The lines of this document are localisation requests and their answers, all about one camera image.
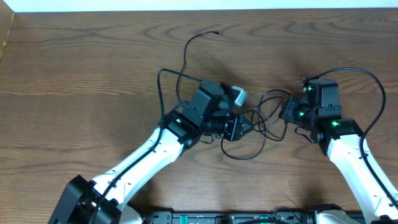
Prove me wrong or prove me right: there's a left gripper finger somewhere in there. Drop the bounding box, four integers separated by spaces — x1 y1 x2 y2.
240 115 254 131
231 127 254 141

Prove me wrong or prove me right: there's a black USB cable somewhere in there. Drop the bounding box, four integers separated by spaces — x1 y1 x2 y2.
175 30 292 161

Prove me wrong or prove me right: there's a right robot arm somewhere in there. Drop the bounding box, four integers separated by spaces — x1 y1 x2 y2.
279 79 397 223

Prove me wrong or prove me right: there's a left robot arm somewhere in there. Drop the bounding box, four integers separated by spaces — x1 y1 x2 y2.
49 80 254 224

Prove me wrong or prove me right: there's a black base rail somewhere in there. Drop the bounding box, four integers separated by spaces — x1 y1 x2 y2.
124 203 364 224

